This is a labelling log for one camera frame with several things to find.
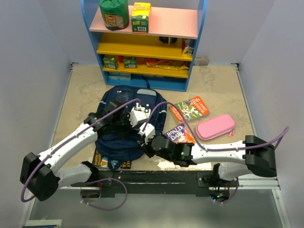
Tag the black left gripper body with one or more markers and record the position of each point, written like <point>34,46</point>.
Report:
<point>122,124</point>

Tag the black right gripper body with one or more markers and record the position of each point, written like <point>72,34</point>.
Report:
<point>151,153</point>

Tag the navy blue student backpack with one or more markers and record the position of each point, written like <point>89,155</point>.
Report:
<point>124,146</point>

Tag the orange Treehouse book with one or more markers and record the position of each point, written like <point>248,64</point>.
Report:
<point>190,109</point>

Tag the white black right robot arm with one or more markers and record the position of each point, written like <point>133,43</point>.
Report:
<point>252,155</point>

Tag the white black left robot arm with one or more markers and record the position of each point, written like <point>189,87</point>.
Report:
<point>44,173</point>

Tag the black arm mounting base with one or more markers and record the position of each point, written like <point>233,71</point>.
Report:
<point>156,182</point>

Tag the purple Roald Dahl book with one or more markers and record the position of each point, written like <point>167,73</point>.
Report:
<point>180,134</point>

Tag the pink pencil case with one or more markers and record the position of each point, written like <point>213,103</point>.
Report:
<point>215,127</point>

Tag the small green box left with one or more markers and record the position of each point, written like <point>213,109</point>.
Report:
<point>110,62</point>

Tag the small green box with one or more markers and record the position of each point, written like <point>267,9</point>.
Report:
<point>110,62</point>
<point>130,62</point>

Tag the small green box right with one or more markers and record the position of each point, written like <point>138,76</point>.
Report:
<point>130,62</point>

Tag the orange yellow snack packets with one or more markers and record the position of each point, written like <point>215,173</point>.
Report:
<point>167,64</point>

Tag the blue shelf unit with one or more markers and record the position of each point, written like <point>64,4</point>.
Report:
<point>168,28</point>

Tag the small box behind shelf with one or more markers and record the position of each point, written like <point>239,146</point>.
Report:
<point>201,61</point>

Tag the small snack pouch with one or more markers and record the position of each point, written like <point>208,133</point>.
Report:
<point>187,46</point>

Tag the yellow green carton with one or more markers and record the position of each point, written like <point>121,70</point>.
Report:
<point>140,17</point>

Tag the green cylindrical package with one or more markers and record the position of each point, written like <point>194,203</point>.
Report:
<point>115,14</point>

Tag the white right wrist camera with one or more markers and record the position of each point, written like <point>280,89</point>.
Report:
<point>147,131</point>

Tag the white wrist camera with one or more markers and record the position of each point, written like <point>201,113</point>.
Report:
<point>139,115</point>
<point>147,131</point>

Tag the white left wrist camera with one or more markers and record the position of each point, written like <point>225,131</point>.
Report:
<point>139,115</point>

